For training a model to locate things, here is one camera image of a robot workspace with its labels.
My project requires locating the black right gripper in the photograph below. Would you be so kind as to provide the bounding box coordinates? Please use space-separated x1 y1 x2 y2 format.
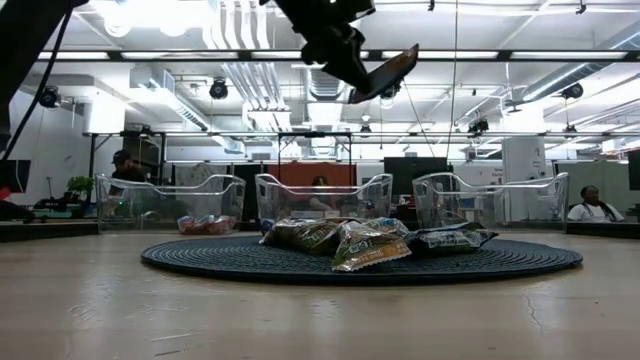
259 0 377 96

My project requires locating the orange-logo chewy granola bar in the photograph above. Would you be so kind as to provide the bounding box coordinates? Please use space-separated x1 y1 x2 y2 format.
331 219 414 274
258 217 344 257

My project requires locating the black overhead crossbeam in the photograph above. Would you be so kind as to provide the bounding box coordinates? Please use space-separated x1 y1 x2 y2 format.
34 48 640 64

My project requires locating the orange partition panel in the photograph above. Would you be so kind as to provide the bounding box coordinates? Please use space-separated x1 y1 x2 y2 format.
267 162 357 189

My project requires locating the black room monitor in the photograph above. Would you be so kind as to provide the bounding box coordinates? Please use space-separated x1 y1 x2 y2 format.
383 156 449 196

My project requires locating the person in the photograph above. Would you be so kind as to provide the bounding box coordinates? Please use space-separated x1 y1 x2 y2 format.
109 148 149 184
307 174 346 211
567 184 626 224

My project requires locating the clear plastic bin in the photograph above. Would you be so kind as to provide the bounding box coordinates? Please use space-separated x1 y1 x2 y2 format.
254 172 395 236
94 172 247 236
411 171 571 234

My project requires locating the white pillar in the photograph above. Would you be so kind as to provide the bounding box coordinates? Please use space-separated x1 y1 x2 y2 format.
501 137 547 184

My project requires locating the round dark woven placemat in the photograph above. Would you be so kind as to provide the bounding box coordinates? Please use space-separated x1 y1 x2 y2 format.
140 233 585 287

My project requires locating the green room plant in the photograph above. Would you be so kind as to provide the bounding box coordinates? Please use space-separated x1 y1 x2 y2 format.
66 174 96 204

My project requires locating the thin black room rail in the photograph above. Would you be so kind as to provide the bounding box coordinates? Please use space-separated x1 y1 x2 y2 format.
82 129 640 181

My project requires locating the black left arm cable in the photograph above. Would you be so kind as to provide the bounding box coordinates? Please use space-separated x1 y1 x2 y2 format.
0 0 76 162

